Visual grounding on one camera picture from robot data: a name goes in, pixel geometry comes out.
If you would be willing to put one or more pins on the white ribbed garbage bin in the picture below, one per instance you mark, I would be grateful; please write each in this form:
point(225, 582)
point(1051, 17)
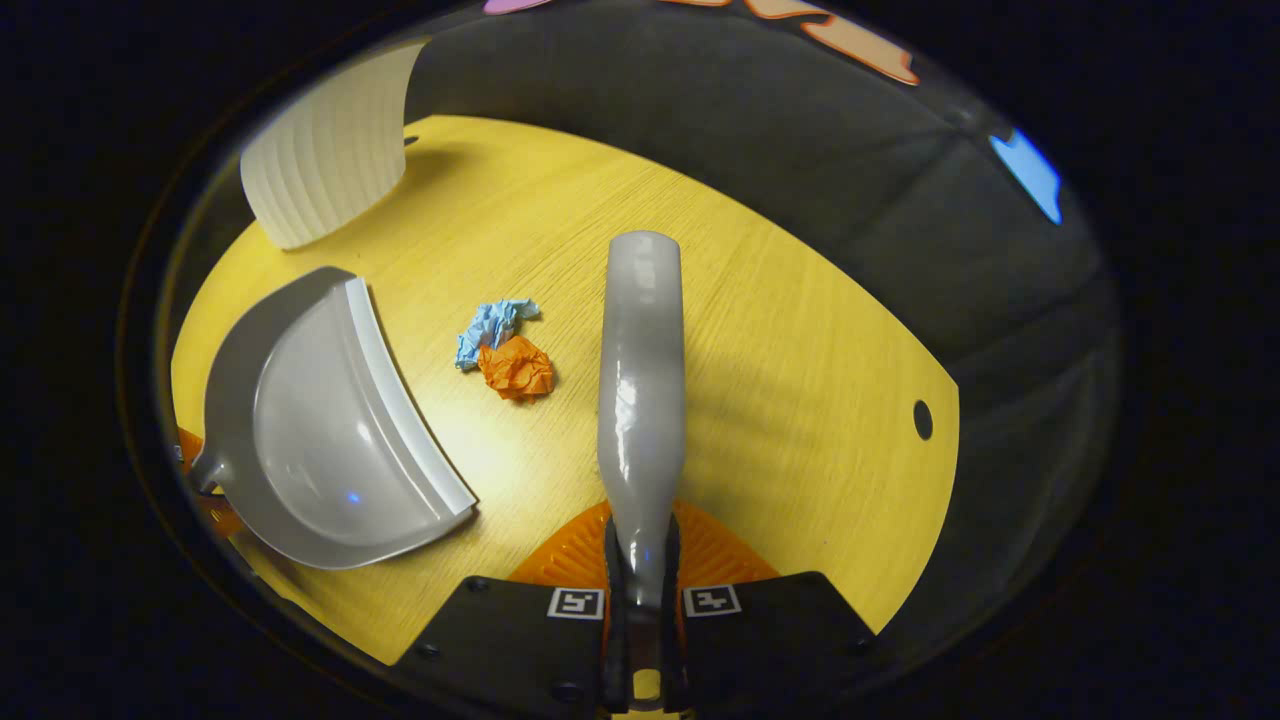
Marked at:
point(320, 160)

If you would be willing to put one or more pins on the grey small broom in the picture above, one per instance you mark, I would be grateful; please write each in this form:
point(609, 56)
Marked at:
point(640, 400)

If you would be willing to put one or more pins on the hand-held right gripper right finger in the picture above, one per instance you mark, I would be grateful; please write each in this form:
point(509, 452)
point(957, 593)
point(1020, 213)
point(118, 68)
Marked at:
point(780, 640)

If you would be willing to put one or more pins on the grey plastic dustpan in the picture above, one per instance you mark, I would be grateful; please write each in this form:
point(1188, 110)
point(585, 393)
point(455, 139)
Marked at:
point(330, 440)

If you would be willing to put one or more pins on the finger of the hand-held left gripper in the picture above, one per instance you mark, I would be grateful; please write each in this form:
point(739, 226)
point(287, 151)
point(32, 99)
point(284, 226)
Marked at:
point(220, 518)
point(190, 446)

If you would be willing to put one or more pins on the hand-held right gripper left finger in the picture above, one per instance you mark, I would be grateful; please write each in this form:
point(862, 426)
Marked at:
point(500, 640)

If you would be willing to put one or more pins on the orange paper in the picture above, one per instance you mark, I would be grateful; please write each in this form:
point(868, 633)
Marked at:
point(516, 368)

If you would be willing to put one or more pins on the blue paper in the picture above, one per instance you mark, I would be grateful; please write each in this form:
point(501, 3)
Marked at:
point(485, 328)

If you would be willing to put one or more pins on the yellow wooden desktop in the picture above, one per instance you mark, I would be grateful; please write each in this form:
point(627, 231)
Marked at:
point(750, 380)

